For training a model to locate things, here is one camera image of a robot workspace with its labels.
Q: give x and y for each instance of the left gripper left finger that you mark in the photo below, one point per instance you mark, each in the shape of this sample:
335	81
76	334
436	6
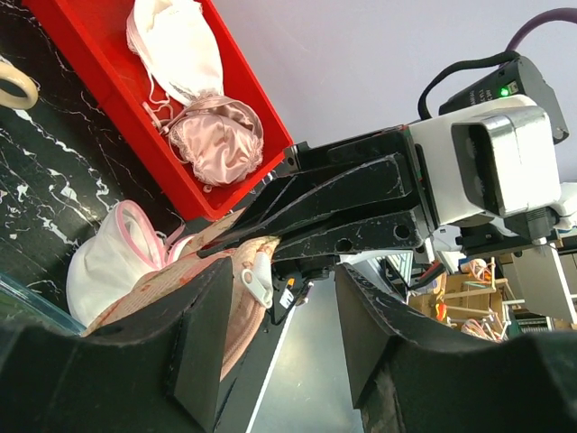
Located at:
145	374

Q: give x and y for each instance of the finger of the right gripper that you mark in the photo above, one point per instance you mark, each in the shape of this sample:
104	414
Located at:
398	231
325	197

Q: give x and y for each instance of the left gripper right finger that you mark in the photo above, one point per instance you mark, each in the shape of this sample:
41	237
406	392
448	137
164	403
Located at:
409	373

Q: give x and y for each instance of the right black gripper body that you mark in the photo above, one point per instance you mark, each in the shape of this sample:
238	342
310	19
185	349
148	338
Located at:
295	275

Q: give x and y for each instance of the floral pink laundry bag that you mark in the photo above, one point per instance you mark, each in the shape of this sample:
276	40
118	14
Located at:
238	279

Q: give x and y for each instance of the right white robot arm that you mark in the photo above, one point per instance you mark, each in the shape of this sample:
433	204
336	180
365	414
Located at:
483	234

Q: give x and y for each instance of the white mesh laundry bag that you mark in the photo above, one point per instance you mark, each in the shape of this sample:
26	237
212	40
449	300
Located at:
124	249

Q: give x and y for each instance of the pink satin bra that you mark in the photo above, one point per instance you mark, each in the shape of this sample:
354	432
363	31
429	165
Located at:
221	139

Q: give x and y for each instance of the white pink-trimmed bra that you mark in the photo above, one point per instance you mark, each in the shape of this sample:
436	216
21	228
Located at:
177	48

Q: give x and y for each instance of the blue transparent plastic bin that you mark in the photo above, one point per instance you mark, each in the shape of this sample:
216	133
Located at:
20	305

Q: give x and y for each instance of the red plastic tray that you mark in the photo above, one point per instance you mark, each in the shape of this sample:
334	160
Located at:
91	36

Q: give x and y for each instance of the beige ceramic mug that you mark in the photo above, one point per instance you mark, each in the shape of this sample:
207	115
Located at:
18	90

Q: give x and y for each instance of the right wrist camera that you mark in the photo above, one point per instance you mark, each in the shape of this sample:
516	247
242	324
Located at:
496	157

